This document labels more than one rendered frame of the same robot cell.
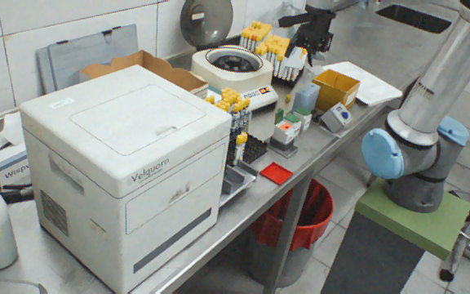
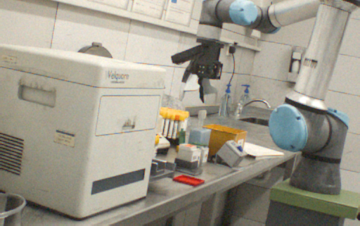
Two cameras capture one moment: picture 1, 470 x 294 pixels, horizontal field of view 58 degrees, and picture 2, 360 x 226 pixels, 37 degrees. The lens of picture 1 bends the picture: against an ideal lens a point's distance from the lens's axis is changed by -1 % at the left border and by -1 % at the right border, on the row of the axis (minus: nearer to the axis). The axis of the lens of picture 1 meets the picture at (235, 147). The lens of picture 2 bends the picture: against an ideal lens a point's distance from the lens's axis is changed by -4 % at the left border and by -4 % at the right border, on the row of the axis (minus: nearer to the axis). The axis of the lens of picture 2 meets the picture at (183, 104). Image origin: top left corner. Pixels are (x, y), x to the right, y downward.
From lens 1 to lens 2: 0.69 m
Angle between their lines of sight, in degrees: 31
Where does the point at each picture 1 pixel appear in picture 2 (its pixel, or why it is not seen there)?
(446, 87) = (325, 55)
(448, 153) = (337, 130)
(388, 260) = not seen: outside the picture
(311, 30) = (203, 59)
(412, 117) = (305, 86)
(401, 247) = not seen: outside the picture
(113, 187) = (94, 76)
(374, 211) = (287, 193)
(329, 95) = (219, 141)
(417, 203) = (322, 184)
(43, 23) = not seen: outside the picture
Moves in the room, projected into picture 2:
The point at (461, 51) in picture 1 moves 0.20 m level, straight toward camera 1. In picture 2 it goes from (328, 25) to (324, 16)
